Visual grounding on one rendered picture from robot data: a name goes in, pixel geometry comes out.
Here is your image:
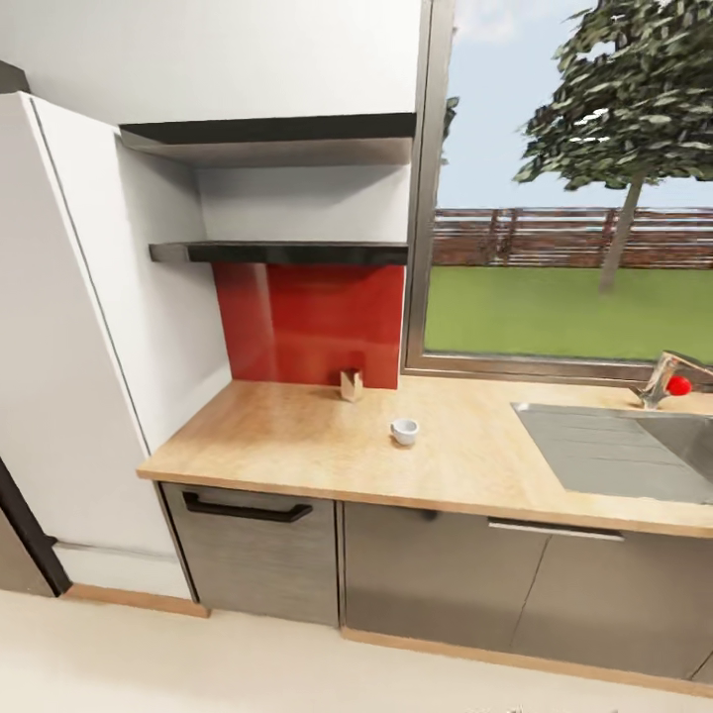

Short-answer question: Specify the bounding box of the coffee cup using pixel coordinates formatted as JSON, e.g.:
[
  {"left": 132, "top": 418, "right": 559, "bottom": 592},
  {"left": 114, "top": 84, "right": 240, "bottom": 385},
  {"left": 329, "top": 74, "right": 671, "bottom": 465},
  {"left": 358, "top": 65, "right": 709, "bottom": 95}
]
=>
[{"left": 391, "top": 419, "right": 420, "bottom": 445}]

